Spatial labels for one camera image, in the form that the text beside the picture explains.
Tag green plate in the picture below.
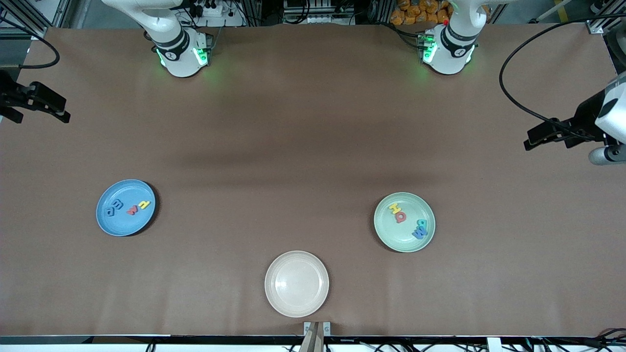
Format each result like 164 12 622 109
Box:
374 192 436 253

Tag blue plate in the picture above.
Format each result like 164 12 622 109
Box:
96 179 157 237

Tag orange snack packets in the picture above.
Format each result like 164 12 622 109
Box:
390 0 450 26

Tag white power strip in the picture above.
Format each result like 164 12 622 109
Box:
183 0 245 27

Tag black equipment rack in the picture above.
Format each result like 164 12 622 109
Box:
283 0 357 25

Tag beige plate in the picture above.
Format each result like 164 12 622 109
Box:
265 250 330 318

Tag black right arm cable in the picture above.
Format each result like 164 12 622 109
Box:
0 15 61 69

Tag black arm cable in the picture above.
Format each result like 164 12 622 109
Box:
0 15 61 69
499 14 626 143

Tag aluminium frame post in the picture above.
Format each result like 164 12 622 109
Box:
587 0 626 42
0 0 74 41

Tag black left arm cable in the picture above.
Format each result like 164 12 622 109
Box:
499 14 626 143

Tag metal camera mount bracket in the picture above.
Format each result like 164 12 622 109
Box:
299 321 332 352

